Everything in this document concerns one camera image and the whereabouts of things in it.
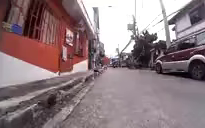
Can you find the dark green tree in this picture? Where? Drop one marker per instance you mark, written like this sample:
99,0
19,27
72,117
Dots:
142,46

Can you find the grey concrete road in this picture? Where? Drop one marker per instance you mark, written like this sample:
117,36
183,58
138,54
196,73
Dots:
133,100

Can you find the concrete gutter strip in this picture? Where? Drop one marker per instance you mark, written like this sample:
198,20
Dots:
53,100

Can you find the red and white building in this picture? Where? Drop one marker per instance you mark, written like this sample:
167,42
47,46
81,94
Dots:
33,50

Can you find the grey utility pole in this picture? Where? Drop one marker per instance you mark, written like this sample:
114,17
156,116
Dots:
165,23

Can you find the grey raised pavement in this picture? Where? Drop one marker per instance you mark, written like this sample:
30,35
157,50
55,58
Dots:
30,87

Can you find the maroon and white van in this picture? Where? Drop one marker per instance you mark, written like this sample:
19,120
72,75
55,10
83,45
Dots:
186,58

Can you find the pale two-storey house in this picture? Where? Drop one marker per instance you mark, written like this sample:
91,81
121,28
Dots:
193,20

